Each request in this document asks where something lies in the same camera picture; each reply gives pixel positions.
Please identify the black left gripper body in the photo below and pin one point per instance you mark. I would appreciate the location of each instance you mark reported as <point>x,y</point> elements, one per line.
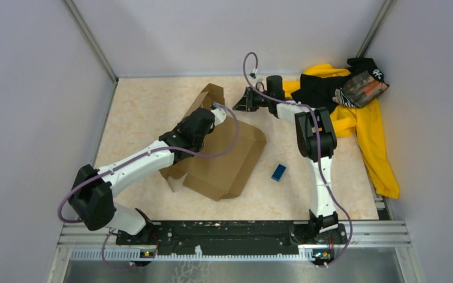
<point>180,125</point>

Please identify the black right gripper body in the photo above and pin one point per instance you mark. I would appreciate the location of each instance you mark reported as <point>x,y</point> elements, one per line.
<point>259,99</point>

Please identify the brown cardboard box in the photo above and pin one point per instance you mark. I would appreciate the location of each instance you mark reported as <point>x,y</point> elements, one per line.
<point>222,177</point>

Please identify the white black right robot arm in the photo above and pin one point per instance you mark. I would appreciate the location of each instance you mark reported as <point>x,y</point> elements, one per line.
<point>316,141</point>

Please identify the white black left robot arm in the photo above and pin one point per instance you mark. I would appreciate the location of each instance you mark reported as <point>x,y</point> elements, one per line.
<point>94,190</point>

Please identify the black cloth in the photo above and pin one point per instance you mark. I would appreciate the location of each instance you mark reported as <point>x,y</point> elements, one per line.
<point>318,83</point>

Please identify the small blue block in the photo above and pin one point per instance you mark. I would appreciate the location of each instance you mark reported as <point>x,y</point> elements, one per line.
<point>278,172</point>

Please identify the patterned grey pouch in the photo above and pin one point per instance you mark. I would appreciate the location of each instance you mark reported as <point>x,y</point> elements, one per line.
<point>361,89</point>

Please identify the yellow cloth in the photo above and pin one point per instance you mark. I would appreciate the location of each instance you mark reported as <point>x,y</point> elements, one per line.
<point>367,125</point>

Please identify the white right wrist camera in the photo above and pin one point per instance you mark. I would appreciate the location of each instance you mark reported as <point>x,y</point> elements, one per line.
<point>255,77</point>

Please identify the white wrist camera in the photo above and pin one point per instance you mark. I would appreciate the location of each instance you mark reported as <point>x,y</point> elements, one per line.
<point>220,113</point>
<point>255,77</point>

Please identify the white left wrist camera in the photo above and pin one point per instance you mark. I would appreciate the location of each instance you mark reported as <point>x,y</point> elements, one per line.
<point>220,113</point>

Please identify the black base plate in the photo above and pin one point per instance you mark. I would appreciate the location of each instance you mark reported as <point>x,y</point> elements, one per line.
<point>236,238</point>

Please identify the aluminium frame rail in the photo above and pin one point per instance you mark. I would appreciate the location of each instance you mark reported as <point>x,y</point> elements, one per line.
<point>77,242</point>

